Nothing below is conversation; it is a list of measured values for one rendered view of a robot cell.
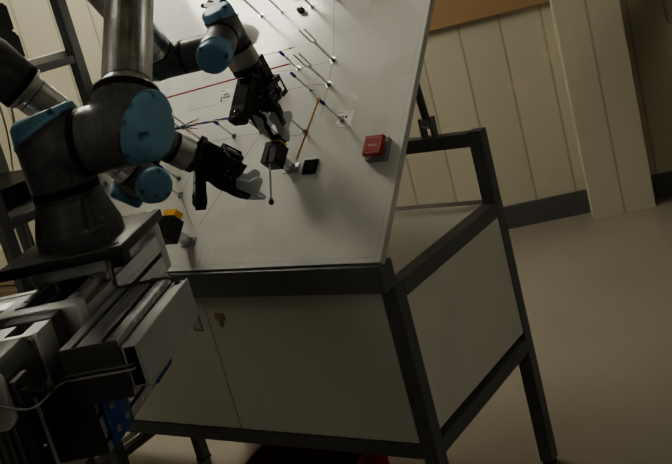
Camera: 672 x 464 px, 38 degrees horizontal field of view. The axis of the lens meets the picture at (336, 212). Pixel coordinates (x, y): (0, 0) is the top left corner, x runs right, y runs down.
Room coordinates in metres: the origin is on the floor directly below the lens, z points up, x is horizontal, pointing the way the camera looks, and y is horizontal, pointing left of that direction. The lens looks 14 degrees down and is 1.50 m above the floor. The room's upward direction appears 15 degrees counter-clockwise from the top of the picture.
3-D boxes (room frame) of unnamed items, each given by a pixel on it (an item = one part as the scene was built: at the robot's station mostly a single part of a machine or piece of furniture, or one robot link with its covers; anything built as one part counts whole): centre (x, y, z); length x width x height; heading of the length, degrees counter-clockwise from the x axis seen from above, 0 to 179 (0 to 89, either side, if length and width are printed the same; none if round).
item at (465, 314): (2.62, 0.21, 0.60); 1.17 x 0.58 x 0.40; 53
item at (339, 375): (2.21, 0.17, 0.60); 0.55 x 0.03 x 0.39; 53
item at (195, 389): (2.54, 0.61, 0.60); 0.55 x 0.02 x 0.39; 53
